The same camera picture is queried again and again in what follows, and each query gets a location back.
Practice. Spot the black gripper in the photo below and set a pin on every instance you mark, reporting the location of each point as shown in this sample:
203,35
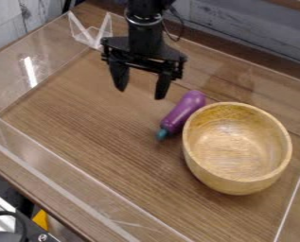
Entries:
142,50

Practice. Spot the purple toy eggplant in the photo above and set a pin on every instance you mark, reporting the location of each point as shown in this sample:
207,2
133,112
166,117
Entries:
173,122

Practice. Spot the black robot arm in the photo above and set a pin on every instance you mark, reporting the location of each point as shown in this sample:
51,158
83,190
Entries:
145,8

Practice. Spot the brown wooden bowl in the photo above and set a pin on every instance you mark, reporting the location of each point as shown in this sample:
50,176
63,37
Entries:
237,147

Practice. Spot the clear acrylic corner bracket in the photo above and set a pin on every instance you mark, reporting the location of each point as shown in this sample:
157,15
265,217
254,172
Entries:
90,35

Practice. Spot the clear acrylic barrier wall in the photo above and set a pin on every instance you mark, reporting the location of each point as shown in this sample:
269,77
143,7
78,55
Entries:
96,212

